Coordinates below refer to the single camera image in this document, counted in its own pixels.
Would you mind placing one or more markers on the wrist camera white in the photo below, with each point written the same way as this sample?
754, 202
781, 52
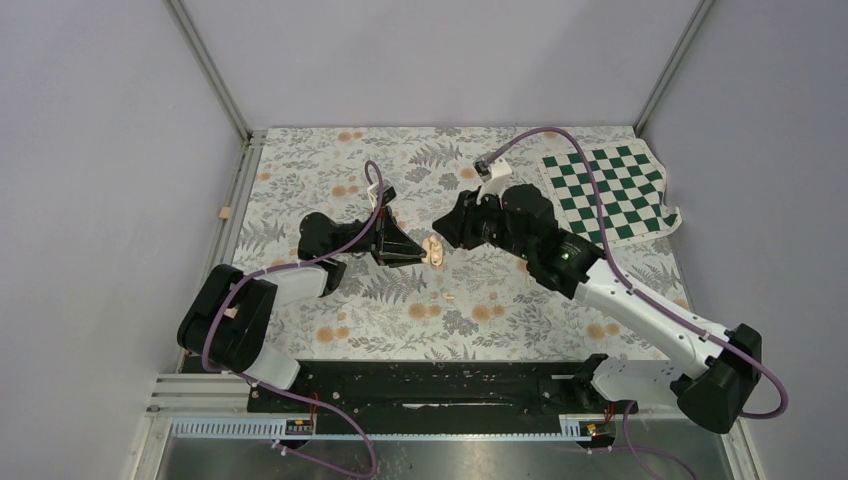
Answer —
495, 175
380, 195

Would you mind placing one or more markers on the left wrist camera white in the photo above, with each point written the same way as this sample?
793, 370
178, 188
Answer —
380, 195

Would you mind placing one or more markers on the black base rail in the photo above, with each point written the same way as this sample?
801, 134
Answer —
435, 398

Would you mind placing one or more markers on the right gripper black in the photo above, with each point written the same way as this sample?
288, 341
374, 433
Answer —
459, 226

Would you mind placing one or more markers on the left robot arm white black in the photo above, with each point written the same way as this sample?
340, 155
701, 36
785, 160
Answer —
228, 320

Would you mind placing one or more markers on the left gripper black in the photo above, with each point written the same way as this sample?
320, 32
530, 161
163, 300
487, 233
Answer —
391, 239

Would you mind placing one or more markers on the green white checkered mat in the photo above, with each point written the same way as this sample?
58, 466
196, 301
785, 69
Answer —
617, 197

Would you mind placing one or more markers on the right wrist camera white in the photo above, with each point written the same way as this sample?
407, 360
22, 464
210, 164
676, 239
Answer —
495, 175

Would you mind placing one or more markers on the floral patterned table mat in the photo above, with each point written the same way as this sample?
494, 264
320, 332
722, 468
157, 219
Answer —
380, 313

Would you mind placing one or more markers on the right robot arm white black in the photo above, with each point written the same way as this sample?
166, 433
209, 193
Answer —
710, 377

